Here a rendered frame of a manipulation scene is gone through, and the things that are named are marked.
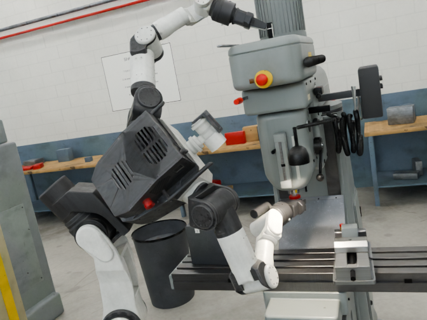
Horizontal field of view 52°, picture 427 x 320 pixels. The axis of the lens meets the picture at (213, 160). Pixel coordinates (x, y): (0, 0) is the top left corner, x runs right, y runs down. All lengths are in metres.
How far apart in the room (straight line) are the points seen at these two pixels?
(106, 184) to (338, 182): 1.18
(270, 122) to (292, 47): 0.31
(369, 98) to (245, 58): 0.61
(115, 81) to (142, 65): 5.35
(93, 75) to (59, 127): 1.13
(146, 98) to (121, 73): 5.42
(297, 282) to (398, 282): 0.38
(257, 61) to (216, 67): 4.72
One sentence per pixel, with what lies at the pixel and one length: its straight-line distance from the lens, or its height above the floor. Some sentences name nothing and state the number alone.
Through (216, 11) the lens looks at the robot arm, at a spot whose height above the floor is 2.03.
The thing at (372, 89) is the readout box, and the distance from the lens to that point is 1.90.
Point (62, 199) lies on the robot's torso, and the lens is 1.48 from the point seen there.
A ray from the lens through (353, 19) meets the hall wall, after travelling 5.91.
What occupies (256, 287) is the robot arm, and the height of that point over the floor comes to 1.13.
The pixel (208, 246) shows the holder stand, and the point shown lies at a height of 1.07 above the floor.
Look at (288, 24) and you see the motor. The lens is 1.89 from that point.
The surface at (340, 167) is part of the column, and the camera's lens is 2.14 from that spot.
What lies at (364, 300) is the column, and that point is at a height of 0.56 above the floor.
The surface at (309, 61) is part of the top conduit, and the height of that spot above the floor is 1.79.
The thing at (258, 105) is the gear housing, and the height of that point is 1.66.
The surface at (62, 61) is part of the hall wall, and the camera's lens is 7.47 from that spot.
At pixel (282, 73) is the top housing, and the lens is 1.50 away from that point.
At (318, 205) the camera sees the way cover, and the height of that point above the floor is 1.10.
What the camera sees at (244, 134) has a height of 0.98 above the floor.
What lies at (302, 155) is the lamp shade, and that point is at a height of 1.49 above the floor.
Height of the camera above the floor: 1.80
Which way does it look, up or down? 11 degrees down
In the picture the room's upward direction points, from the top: 10 degrees counter-clockwise
